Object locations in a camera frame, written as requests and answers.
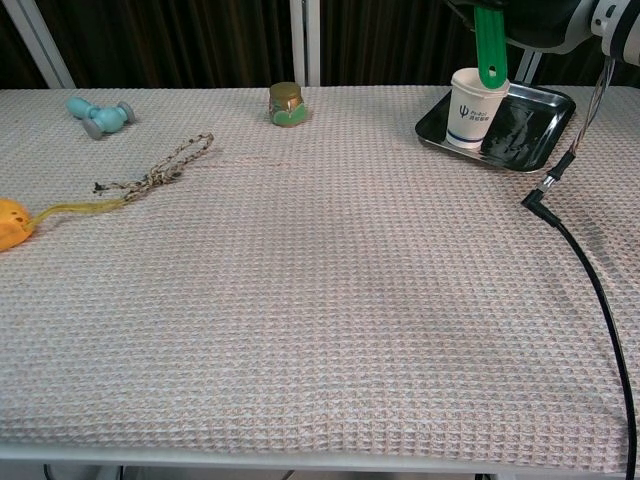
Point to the beige waffle weave tablecloth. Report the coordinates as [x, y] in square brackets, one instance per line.
[300, 300]

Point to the green jar gold lid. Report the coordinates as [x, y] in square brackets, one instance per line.
[287, 107]

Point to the black curtain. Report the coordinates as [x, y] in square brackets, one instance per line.
[175, 35]

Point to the black metal tray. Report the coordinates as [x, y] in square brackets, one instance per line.
[530, 130]

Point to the white paper cup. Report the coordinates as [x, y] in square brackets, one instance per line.
[470, 115]

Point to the aluminium frame post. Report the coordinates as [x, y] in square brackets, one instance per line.
[529, 67]
[305, 40]
[42, 45]

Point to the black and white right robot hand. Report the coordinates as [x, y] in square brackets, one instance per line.
[545, 25]

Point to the teal massage roller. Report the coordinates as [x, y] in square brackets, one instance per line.
[102, 117]

